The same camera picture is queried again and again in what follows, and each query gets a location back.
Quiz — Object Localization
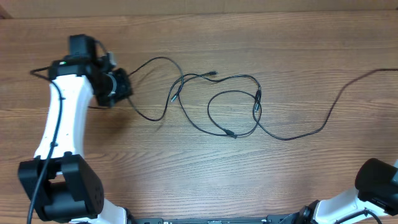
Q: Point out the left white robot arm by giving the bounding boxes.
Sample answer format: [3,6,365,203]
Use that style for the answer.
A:
[17,34,134,223]

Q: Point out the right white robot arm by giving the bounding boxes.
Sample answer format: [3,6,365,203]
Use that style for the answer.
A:
[294,158,397,223]

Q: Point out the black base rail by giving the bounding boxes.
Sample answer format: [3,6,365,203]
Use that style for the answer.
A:
[135,213,298,224]

